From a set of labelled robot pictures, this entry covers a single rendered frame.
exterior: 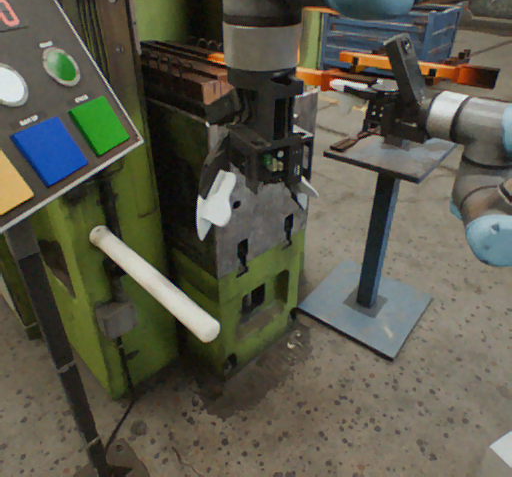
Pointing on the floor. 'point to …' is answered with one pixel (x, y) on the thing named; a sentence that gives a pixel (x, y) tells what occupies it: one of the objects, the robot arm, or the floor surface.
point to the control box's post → (55, 338)
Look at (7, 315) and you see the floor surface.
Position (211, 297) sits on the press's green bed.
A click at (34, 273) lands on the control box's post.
